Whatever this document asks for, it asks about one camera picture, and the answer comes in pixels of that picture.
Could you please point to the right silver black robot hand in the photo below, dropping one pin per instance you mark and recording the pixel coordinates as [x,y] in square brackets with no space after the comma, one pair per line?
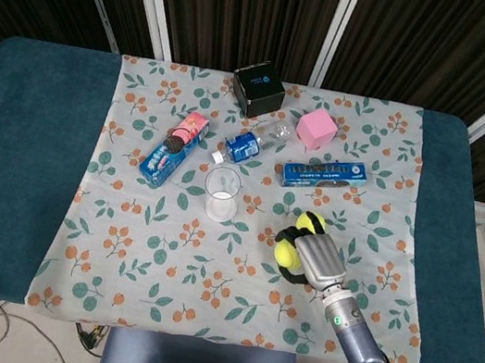
[321,254]

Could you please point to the blue cookie box cyan end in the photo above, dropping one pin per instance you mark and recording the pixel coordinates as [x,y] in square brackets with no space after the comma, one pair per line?
[323,177]

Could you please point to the teal table cover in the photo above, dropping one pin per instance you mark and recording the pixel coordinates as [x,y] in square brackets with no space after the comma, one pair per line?
[26,153]

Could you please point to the clear plastic cylinder container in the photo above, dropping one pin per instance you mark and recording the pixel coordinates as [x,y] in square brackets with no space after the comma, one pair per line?
[220,203]

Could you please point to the floral print tablecloth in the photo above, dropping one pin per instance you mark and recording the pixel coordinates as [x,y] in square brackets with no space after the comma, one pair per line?
[206,278]

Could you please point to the pink foam cube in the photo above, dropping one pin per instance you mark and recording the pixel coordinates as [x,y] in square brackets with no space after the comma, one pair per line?
[315,128]

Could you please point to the clear bottle blue label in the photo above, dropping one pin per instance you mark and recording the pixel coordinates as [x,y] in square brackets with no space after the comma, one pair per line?
[241,146]

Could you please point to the black cardboard box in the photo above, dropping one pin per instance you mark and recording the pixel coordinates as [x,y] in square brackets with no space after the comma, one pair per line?
[259,88]

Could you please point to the blue cookie box pink end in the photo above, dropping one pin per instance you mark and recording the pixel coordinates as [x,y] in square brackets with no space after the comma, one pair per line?
[166,159]

